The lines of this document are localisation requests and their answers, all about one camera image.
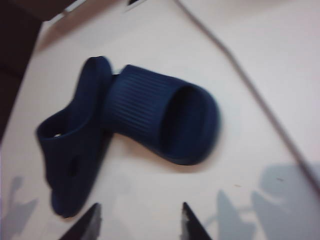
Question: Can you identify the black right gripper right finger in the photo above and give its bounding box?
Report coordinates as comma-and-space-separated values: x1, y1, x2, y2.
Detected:
182, 201, 213, 240

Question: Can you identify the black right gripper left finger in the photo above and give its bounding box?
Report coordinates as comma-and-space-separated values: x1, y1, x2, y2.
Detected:
58, 202, 103, 240

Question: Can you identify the blue rubber slipper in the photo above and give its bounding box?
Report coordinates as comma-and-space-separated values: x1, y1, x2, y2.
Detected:
106, 64, 222, 166
34, 56, 115, 219

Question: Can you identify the grey cable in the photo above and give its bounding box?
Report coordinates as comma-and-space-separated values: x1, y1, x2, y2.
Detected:
173, 0, 320, 183

